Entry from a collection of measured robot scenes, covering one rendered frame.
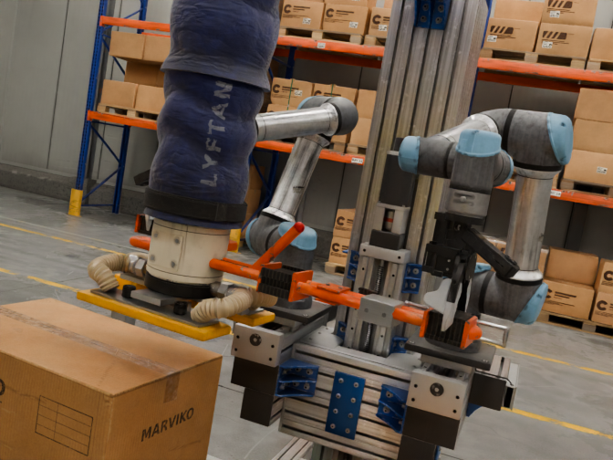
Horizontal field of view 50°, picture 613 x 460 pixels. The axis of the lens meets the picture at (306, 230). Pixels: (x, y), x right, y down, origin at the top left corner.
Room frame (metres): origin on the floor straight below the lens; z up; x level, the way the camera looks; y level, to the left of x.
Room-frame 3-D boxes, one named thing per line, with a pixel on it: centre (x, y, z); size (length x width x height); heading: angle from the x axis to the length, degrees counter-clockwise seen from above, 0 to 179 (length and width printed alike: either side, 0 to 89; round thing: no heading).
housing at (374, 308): (1.25, -0.17, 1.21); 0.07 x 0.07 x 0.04; 65
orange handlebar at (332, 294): (1.48, 0.02, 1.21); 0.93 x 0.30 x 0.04; 65
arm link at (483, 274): (1.76, -0.45, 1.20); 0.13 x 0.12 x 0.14; 60
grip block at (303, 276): (1.35, 0.03, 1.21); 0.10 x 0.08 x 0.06; 155
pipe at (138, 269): (1.45, 0.25, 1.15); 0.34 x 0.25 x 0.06; 65
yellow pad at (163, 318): (1.37, 0.29, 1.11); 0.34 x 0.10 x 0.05; 65
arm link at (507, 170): (1.30, -0.32, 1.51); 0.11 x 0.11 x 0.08; 60
